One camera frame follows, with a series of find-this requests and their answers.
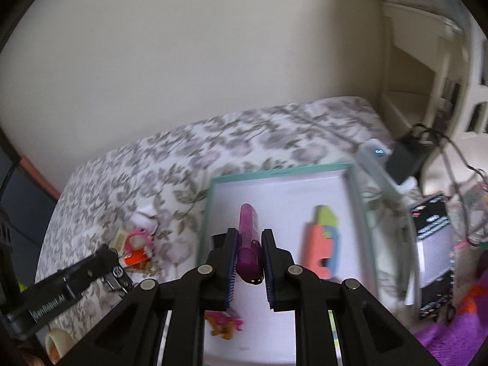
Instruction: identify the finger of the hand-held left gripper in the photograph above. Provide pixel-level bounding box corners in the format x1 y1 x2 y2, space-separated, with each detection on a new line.
57 245 116 292

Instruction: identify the teal tray white inside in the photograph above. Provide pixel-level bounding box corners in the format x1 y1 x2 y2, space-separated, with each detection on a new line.
196 162 382 366

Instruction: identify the clear plastic bag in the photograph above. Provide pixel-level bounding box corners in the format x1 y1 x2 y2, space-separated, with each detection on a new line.
446 171 488 252

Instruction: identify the black power adapter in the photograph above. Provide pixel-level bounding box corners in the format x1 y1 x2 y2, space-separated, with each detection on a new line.
385 130 431 184

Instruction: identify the cream tape roll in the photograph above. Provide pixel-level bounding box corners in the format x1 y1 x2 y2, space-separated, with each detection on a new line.
45 328 73 364

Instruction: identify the coral and green toy block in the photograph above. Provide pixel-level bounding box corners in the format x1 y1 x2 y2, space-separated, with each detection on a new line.
302 205 341 281

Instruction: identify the white shelf unit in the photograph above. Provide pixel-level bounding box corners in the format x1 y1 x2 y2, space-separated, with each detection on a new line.
375 0 488 138

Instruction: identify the floral grey white blanket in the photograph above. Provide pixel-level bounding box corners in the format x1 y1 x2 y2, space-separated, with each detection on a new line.
34 96 395 351

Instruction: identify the dark cabinet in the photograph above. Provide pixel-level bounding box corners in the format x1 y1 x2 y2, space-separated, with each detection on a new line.
0 137 62 294

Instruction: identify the purple tube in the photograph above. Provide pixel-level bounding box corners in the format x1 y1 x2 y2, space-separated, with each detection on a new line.
235 203 264 286

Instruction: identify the pink wristwatch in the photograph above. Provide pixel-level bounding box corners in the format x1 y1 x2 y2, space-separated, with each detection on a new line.
126 228 155 252

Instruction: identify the black cable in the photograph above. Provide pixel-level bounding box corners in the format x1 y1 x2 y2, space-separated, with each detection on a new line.
412 123 488 184

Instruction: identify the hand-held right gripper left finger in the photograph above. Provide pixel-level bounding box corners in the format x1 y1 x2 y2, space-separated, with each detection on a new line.
66 228 240 366

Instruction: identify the black printed box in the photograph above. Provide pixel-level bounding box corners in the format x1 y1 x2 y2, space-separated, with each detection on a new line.
410 192 458 319

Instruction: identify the white device blue light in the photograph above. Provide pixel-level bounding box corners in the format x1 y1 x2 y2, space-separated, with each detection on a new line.
356 139 401 199

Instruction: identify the purple fuzzy cloth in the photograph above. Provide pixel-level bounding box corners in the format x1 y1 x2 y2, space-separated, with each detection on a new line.
414 286 488 366

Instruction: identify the white strap loop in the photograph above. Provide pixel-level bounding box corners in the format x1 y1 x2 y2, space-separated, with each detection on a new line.
130 206 161 233

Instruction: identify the red glue bottle white cap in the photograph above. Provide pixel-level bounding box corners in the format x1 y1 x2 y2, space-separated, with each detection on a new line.
124 247 155 267

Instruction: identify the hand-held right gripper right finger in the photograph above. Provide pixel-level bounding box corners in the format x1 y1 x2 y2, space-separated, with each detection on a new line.
261 229 443 366

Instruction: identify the brown dog toy pink helmet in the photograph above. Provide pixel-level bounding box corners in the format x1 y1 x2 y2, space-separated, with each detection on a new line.
204 310 245 341

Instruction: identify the cream cube frame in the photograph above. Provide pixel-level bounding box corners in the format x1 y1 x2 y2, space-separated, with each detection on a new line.
109 231 128 254

